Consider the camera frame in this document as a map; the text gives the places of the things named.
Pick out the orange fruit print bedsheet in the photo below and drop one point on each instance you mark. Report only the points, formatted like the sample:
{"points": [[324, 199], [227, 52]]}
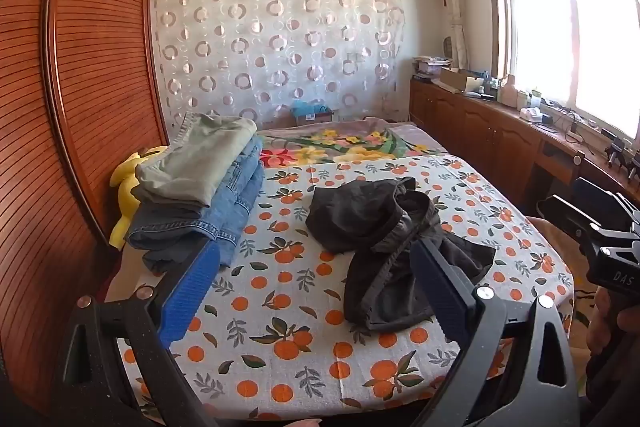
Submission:
{"points": [[300, 332]]}

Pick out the black pants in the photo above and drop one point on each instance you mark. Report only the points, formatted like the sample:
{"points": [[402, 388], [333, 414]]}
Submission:
{"points": [[380, 227]]}

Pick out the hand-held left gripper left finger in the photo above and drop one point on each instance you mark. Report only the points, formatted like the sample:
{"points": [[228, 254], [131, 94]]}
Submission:
{"points": [[192, 289]]}

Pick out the person's right hand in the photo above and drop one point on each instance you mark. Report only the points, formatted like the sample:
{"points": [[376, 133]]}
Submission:
{"points": [[597, 322]]}

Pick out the long wooden cabinet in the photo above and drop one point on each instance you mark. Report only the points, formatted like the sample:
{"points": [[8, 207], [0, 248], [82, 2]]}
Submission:
{"points": [[480, 137]]}

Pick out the yellow plush toy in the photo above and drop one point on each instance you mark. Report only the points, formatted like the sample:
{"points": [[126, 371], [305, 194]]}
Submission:
{"points": [[125, 197]]}

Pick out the wood framed window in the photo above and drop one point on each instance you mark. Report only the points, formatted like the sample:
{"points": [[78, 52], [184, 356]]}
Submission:
{"points": [[575, 22]]}

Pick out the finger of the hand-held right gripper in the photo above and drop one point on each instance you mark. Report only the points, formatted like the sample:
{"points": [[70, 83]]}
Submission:
{"points": [[595, 194], [560, 212]]}

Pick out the white tissue pack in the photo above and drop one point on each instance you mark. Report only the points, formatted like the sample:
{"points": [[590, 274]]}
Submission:
{"points": [[531, 114]]}

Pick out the white plastic jug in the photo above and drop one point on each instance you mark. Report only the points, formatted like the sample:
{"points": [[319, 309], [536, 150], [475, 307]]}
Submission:
{"points": [[507, 92]]}

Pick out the open cardboard box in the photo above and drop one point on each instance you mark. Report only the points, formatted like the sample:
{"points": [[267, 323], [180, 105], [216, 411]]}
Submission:
{"points": [[457, 79]]}

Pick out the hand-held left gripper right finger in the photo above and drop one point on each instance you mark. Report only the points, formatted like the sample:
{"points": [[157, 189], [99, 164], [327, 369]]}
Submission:
{"points": [[440, 292]]}

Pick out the dark blue folded jeans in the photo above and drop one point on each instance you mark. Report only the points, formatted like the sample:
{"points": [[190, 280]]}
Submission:
{"points": [[170, 232]]}

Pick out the circle pattern sheer curtain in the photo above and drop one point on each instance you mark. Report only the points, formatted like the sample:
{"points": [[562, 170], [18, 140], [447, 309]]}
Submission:
{"points": [[280, 47]]}

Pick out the pile of papers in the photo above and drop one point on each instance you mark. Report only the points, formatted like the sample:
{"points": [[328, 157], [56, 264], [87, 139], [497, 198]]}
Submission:
{"points": [[430, 67]]}

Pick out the blue bag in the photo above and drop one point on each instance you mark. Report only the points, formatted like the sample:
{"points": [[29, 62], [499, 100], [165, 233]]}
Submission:
{"points": [[310, 111]]}

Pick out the floral blanket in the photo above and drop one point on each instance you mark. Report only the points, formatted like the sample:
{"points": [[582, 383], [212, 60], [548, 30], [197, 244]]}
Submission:
{"points": [[350, 144]]}

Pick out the grey-green folded pants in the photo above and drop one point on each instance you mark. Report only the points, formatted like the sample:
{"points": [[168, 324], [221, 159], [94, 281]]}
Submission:
{"points": [[195, 157]]}

